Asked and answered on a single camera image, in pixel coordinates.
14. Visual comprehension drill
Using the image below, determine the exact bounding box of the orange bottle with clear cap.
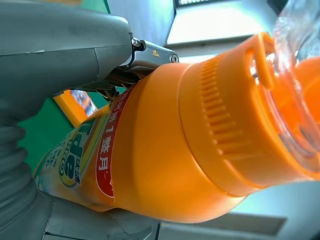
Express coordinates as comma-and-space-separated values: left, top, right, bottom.
33, 0, 320, 224
53, 89, 111, 128

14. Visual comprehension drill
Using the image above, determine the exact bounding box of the green mat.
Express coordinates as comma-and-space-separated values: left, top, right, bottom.
17, 0, 127, 175

